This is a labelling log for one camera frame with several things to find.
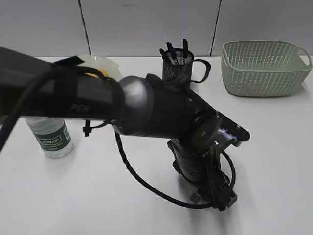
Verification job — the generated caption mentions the black marker pen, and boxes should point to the black marker pen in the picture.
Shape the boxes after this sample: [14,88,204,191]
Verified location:
[166,42,179,65]
[159,49,174,65]
[183,39,188,59]

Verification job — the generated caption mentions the black mesh pen holder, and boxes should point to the black mesh pen holder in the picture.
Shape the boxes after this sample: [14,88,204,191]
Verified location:
[162,48,194,87]

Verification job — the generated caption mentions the light green plastic basket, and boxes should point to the light green plastic basket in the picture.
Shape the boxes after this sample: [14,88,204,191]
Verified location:
[221,41,313,97]

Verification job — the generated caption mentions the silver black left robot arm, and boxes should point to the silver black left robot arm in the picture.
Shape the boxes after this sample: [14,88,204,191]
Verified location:
[0,47,250,211]

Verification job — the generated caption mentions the grey white eraser right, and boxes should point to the grey white eraser right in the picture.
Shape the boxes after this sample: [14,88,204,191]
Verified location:
[190,193,201,204]

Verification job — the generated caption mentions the clear plastic water bottle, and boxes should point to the clear plastic water bottle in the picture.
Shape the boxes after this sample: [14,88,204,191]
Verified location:
[25,117,74,158]

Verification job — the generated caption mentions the translucent green wavy plate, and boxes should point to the translucent green wavy plate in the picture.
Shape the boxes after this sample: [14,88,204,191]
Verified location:
[78,55,123,82]

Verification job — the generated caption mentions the yellow mango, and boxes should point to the yellow mango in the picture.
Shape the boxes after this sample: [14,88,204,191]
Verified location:
[86,69,109,77]

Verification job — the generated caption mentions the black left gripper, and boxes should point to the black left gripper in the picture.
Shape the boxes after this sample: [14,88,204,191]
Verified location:
[167,139,238,211]

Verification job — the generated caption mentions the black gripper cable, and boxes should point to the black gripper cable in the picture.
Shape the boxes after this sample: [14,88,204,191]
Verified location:
[0,58,237,210]

